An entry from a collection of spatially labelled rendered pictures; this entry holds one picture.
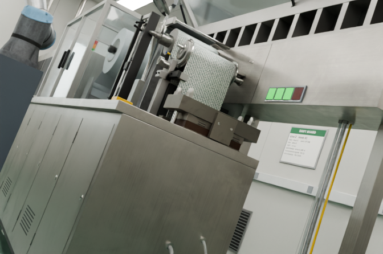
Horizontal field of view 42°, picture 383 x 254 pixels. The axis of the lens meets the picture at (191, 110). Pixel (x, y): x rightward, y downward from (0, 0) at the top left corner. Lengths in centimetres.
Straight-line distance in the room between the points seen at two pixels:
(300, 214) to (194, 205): 348
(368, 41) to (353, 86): 17
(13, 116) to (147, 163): 52
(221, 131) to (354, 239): 67
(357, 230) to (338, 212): 324
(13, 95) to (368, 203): 130
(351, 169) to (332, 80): 323
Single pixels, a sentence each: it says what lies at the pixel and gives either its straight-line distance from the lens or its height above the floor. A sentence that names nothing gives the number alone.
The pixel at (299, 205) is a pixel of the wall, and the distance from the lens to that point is 546.
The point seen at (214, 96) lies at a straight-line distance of 229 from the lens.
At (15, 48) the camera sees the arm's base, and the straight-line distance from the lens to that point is 198.
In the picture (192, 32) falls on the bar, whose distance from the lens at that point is 261.
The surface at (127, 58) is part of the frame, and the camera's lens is 263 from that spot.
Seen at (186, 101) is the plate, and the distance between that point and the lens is 201.
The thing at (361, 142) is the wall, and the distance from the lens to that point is 513.
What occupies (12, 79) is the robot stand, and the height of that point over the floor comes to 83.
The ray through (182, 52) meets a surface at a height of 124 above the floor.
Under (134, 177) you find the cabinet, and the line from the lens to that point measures 189.
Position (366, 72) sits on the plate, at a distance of 180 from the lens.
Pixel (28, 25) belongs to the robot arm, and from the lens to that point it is 201.
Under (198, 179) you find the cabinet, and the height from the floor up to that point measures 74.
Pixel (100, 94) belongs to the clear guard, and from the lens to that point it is 317.
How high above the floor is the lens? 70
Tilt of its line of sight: 8 degrees up
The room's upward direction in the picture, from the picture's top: 21 degrees clockwise
